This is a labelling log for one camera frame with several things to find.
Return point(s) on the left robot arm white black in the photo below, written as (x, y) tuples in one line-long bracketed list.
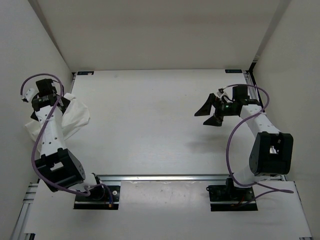
[(57, 166)]

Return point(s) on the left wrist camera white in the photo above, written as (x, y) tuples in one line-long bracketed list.
[(29, 95)]

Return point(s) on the aluminium front rail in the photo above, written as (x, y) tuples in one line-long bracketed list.
[(163, 177)]

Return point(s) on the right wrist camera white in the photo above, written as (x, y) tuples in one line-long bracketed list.
[(221, 93)]

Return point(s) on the blue label corner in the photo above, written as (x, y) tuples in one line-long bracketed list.
[(85, 73), (233, 71)]

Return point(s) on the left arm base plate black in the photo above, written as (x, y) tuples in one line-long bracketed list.
[(100, 199)]

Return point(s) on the blue label left corner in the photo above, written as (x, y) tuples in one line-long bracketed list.
[(85, 73)]

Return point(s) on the white pleated skirt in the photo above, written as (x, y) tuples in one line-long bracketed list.
[(76, 116)]

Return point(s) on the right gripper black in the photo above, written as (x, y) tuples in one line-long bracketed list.
[(205, 109)]

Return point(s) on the blue label right corner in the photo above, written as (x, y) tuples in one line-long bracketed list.
[(233, 71)]

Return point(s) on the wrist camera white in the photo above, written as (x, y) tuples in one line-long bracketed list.
[(221, 93), (29, 95)]

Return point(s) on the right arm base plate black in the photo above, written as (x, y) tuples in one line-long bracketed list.
[(231, 199)]

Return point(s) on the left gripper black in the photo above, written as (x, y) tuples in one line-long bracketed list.
[(65, 103)]

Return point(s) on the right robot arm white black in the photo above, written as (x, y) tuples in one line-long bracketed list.
[(271, 153)]

